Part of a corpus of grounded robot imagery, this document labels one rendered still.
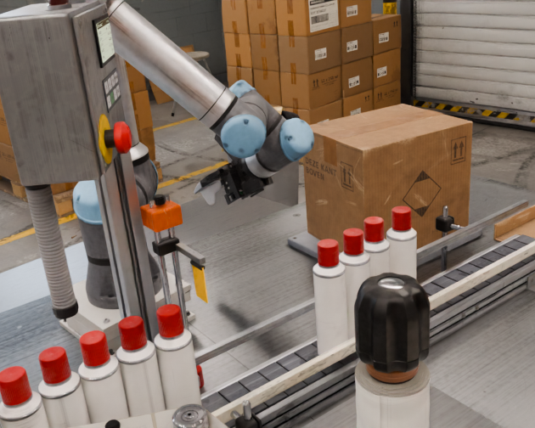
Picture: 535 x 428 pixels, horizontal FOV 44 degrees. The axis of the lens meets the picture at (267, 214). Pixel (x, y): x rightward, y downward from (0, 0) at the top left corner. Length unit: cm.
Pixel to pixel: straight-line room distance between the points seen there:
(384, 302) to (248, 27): 431
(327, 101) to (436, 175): 331
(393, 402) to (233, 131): 57
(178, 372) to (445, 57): 497
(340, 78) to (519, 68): 138
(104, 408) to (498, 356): 68
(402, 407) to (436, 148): 82
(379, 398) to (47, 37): 53
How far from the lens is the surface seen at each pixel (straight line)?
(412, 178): 146
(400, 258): 116
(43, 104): 78
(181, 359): 91
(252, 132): 113
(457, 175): 155
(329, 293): 105
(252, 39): 490
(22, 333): 145
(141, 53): 114
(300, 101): 468
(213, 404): 105
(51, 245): 90
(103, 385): 89
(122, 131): 79
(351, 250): 106
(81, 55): 77
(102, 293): 130
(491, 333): 130
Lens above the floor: 153
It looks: 23 degrees down
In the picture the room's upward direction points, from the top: 5 degrees counter-clockwise
